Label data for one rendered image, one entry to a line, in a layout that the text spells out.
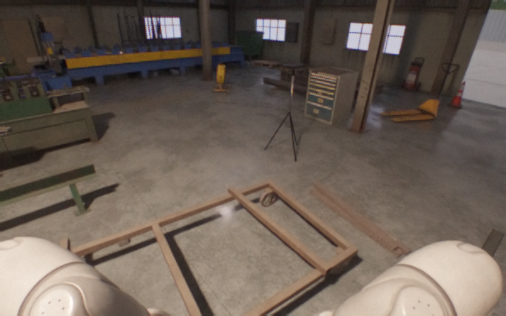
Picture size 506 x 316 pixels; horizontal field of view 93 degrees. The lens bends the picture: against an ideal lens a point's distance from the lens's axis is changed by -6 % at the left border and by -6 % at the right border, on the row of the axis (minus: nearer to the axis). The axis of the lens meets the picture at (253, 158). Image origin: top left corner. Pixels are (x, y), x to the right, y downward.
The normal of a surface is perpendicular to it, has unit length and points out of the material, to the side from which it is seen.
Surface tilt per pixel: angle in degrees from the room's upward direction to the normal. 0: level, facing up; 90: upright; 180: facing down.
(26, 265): 2
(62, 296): 27
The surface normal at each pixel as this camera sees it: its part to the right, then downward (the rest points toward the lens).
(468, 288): 0.22, -0.50
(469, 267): 0.12, -0.80
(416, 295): 0.02, -0.55
